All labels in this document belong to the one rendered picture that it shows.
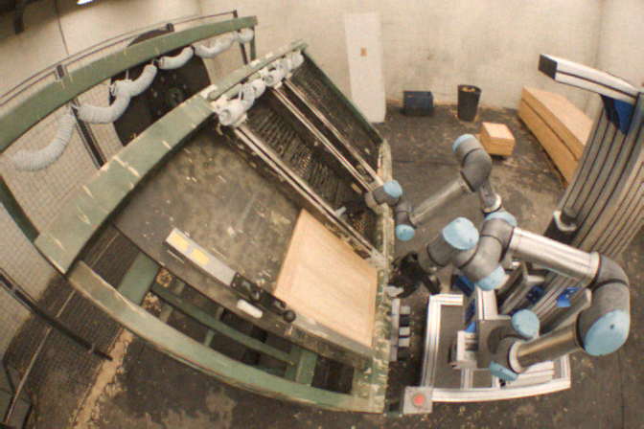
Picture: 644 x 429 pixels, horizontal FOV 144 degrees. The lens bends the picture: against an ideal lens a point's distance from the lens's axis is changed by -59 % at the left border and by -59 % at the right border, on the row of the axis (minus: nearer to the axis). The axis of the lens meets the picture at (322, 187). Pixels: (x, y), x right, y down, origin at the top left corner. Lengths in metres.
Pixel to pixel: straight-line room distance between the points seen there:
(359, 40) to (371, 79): 0.74
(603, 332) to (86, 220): 1.13
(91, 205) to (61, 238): 0.11
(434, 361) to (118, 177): 1.96
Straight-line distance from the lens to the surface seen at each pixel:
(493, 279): 0.64
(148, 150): 0.76
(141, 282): 0.76
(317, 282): 1.03
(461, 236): 0.57
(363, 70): 4.72
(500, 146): 4.21
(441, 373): 1.98
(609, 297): 0.73
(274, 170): 1.02
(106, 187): 0.68
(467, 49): 6.17
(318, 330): 0.96
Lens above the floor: 2.09
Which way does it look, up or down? 38 degrees down
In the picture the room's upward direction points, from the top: 10 degrees counter-clockwise
